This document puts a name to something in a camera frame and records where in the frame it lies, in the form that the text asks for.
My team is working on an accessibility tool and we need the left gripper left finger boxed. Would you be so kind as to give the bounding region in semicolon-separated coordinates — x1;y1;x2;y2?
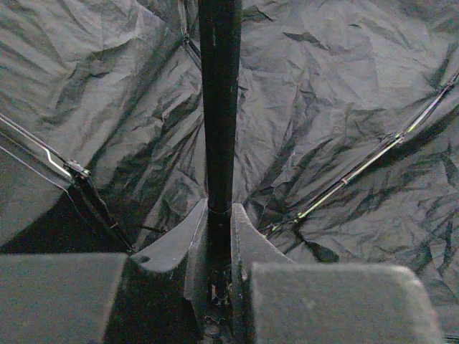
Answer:
1;199;208;343

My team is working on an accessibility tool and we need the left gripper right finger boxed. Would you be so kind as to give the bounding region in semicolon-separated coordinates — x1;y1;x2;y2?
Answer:
231;204;443;343

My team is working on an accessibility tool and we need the lavender umbrella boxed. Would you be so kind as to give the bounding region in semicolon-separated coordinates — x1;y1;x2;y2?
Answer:
1;1;458;343

